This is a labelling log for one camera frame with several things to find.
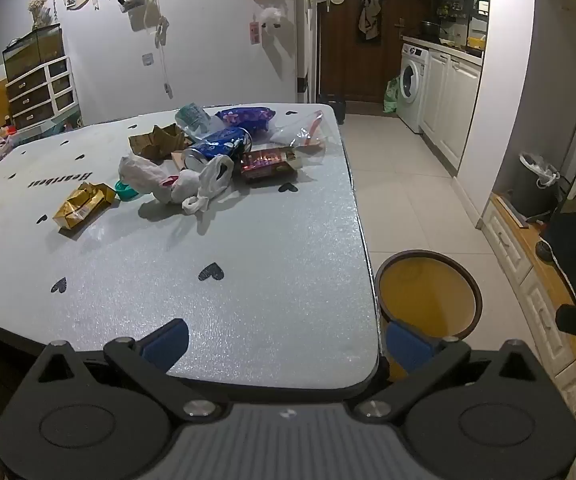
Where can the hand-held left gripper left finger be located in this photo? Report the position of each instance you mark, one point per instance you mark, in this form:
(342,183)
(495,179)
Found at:
(167,342)

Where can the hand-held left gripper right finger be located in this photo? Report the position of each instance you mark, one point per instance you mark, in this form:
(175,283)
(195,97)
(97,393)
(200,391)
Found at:
(408,346)

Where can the yellow bin brown rim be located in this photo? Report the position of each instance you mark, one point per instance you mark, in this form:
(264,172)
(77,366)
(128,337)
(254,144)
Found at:
(428,300)

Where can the gold snack packet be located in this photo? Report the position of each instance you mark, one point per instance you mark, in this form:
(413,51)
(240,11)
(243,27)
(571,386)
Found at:
(80,205)

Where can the brown cardboard piece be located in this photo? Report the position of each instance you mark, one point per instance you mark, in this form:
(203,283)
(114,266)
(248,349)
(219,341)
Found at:
(152,142)

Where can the blue drink can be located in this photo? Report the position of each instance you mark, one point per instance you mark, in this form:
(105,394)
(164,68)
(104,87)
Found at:
(217,145)

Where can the red snack box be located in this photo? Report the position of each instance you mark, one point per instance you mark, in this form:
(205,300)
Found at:
(268,162)

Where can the light blue plastic packet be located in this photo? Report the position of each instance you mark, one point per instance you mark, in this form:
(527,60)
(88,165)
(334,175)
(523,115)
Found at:
(192,116)

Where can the purple snack bag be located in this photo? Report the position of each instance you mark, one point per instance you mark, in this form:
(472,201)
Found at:
(245,116)

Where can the clear plastic bag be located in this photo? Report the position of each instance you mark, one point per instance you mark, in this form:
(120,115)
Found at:
(298,132)

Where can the low cabinet wooden top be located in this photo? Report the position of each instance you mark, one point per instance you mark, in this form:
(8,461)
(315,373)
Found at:
(513,255)

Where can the black bin white liner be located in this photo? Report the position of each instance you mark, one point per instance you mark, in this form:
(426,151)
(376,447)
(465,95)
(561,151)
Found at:
(530,190)

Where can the white kitchen cabinets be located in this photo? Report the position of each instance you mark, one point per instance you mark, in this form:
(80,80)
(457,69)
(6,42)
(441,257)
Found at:
(448,105)

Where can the black speaker box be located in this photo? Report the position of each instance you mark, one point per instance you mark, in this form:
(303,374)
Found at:
(338,110)

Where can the green bag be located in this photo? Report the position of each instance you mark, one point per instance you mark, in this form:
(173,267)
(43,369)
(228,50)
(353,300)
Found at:
(392,96)

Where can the white washing machine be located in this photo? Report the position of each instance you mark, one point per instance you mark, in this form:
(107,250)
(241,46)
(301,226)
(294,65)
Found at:
(413,85)

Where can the white drawer cabinet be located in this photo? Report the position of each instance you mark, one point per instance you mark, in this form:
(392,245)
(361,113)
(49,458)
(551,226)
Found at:
(37,92)

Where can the brown wooden door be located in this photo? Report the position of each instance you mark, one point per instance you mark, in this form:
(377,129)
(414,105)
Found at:
(348,50)

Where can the white refrigerator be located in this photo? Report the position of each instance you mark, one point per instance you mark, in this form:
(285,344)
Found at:
(307,50)

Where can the black cooking pot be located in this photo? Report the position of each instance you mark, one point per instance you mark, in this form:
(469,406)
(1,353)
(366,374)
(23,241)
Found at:
(429,29)

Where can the glass fish tank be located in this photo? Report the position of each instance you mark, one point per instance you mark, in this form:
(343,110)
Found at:
(32,52)

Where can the pink hanging tag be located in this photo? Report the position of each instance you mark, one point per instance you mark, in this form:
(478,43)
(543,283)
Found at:
(254,33)

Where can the hanging apron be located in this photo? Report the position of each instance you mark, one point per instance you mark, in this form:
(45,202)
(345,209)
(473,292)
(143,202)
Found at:
(369,15)

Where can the grey toy ornament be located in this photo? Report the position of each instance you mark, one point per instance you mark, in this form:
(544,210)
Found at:
(132,2)

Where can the white plush ornament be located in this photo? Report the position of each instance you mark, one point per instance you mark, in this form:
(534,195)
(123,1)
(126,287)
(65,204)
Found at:
(272,16)

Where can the dried flower bunch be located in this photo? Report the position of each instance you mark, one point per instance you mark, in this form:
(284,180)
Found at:
(39,7)

